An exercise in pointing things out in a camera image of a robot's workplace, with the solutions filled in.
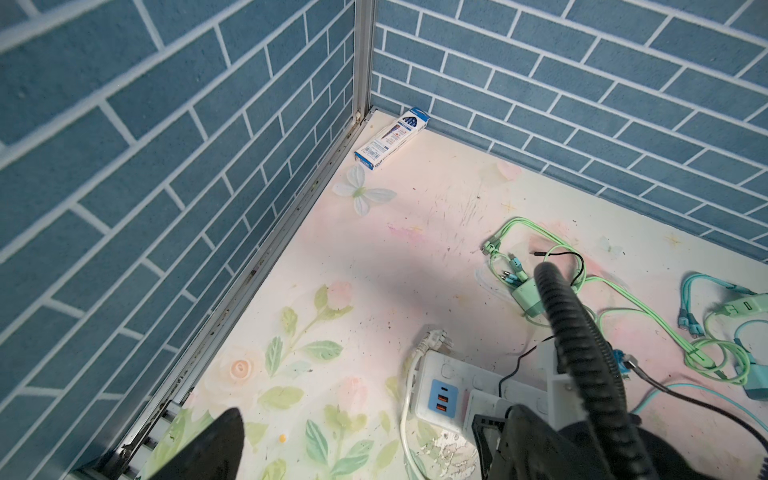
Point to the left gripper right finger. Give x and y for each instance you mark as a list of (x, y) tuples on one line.
[(529, 448)]

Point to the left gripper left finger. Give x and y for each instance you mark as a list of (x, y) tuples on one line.
[(215, 453)]

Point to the white power strip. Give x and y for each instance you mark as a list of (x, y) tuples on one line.
[(449, 393)]

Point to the white three-pin plug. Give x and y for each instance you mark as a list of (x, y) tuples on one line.
[(434, 340)]

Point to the teal plug adapter right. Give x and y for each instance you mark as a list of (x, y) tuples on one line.
[(756, 386)]

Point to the green charger adapter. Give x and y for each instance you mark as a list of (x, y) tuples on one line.
[(528, 298)]

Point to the blue white small box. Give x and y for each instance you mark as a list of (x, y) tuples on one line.
[(372, 154)]

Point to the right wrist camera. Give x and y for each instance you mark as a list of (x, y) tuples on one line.
[(564, 404)]

